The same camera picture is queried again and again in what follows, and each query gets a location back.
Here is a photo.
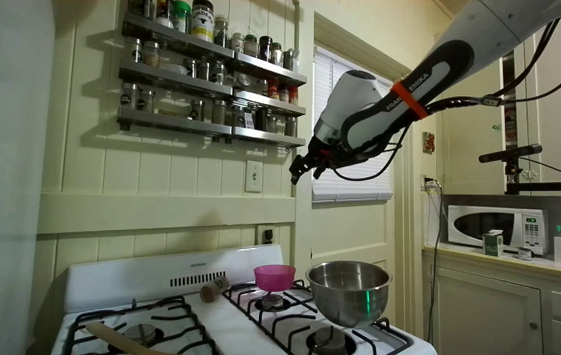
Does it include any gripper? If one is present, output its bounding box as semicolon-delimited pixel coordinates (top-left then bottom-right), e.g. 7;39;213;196
289;136;335;185

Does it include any row of spice jars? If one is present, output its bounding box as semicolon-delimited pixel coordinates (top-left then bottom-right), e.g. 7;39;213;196
231;105;299;138
127;0;229;48
119;82;227;125
123;37;228;85
235;74;299;106
230;33;300;72

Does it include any window with white blinds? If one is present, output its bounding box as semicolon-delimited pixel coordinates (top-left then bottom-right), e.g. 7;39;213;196
312;46;395;203

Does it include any narrow metal spice rack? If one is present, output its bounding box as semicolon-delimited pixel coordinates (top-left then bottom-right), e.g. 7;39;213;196
232;52;307;149

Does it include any pink plastic bowl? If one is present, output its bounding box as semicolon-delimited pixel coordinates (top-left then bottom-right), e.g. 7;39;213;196
254;265;297;292

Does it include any stainless steel bowl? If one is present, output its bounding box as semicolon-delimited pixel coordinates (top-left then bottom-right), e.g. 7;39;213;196
305;261;393;329

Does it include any stove burner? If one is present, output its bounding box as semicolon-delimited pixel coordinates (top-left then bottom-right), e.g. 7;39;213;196
260;294;286;310
122;323;165;348
310;326;352;355

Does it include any wooden shaker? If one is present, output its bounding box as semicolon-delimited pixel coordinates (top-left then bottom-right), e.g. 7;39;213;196
199;276;230;303

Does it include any wide metal spice rack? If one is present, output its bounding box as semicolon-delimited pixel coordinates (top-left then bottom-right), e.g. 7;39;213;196
116;11;234;144

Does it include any white gas stove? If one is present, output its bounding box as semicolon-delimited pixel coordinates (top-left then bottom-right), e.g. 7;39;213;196
51;244;439;355

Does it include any microwave door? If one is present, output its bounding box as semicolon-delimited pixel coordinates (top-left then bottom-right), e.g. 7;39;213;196
448;206;523;248

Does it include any green and white carton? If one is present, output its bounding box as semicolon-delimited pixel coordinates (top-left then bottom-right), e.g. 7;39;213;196
483;230;505;257

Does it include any cabinet door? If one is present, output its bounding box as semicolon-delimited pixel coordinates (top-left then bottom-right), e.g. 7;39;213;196
431;269;543;355

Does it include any white microwave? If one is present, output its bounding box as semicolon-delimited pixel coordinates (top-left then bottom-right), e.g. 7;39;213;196
447;205;550;256

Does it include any wooden spoon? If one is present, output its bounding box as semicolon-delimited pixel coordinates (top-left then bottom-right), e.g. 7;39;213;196
85;321;175;355

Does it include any white wall switch plate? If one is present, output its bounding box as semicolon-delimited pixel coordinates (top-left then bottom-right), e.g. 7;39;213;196
245;160;264;193

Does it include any wall socket plate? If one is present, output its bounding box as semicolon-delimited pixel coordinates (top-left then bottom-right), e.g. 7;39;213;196
257;225;277;246

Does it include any black cable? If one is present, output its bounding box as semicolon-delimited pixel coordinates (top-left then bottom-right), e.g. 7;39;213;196
426;183;445;346

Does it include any camera on mount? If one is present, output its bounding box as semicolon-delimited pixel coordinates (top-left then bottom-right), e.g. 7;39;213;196
479;143;561;196

